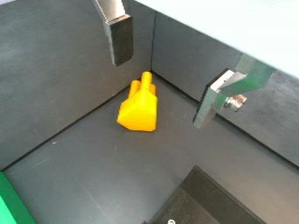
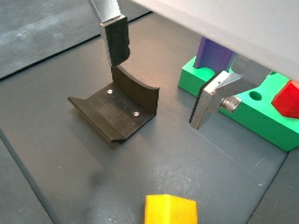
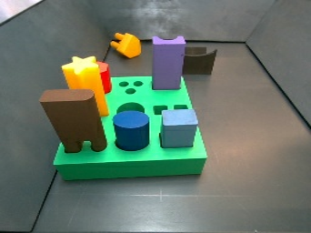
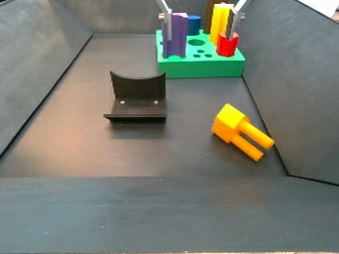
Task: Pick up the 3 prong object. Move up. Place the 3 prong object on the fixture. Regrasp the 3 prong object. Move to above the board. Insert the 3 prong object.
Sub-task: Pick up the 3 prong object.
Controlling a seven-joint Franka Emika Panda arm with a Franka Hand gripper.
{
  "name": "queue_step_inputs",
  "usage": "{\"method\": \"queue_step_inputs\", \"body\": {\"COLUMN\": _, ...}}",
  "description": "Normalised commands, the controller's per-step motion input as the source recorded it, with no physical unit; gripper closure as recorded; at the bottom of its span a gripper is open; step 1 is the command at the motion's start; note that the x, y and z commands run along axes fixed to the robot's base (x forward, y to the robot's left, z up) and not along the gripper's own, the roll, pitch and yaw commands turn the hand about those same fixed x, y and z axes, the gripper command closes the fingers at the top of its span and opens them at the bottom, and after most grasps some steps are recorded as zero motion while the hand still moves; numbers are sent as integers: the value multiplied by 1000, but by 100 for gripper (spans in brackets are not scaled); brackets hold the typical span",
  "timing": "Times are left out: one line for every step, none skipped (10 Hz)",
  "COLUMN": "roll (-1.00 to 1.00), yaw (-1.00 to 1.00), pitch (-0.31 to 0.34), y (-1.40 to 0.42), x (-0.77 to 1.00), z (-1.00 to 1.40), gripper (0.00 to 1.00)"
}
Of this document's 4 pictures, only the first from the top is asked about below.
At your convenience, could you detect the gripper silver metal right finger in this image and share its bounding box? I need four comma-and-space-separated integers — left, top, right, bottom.
193, 54, 276, 129

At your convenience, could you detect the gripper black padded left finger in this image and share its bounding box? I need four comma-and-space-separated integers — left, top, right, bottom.
91, 0, 133, 67

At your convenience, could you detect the orange three prong block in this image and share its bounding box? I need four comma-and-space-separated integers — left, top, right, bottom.
115, 72, 157, 131

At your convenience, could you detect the black curved fixture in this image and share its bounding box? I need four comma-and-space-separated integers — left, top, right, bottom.
141, 165, 266, 224

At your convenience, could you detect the green shape sorter base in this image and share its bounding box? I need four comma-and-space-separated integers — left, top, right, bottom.
0, 172, 35, 224

